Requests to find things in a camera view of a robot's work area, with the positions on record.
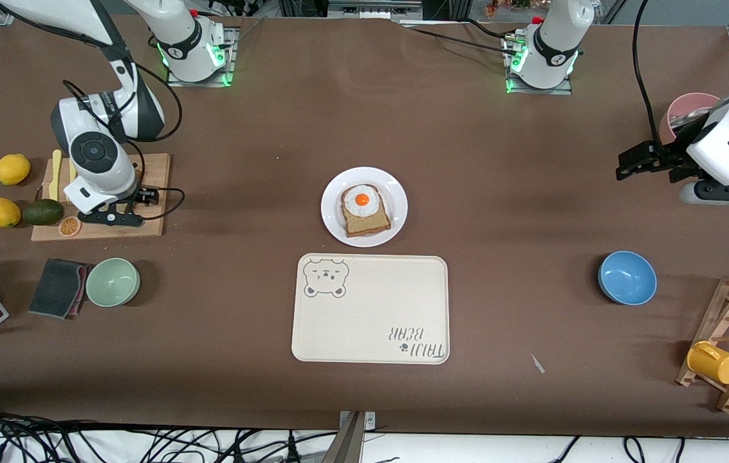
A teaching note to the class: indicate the orange half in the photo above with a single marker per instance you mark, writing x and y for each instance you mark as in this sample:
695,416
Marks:
69,226

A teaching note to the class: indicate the pink bowl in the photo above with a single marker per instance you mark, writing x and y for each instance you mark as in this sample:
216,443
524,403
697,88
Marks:
679,106

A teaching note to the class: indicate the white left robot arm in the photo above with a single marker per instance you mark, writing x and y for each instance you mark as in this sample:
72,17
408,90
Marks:
724,148

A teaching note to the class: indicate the round white plate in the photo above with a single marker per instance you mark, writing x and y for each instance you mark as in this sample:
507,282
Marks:
335,206

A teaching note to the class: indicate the yellow mug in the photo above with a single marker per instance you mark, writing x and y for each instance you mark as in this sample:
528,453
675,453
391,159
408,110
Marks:
715,363

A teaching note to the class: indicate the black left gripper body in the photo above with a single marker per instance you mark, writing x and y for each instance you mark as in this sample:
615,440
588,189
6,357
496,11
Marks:
668,159

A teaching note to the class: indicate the yellow plastic knife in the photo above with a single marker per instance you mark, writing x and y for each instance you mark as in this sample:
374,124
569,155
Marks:
55,173

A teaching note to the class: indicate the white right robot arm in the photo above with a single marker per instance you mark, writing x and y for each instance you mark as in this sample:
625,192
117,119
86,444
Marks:
100,161

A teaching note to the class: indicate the yellow lemon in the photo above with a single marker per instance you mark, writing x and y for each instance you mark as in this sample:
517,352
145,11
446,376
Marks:
2,212
12,169

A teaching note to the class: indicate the blue bowl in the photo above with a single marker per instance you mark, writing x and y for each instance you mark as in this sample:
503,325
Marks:
628,278

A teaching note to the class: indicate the egg-bearing brown bread slice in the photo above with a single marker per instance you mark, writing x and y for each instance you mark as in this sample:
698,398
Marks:
367,224

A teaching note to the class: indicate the wooden cutting board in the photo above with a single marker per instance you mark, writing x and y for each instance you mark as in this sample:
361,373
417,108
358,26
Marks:
155,173

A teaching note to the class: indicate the wooden mug rack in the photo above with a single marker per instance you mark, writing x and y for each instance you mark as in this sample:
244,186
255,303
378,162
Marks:
722,321

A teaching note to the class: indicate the grey metal bracket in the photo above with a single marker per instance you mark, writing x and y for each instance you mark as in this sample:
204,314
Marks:
351,444

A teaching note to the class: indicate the small white paper scrap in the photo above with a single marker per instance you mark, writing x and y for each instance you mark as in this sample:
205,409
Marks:
537,364

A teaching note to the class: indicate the pale green bowl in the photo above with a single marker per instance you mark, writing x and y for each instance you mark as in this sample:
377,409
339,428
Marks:
112,281

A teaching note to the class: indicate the cream bear print tray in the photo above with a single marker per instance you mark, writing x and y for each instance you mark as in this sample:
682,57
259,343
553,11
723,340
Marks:
370,308

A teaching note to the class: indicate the dark green avocado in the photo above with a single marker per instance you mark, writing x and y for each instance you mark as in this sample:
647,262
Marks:
42,212

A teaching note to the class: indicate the folded dark grey cloth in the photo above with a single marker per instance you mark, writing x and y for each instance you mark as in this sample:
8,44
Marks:
55,286

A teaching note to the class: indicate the fried egg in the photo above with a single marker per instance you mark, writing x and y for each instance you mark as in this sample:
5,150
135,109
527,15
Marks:
354,207

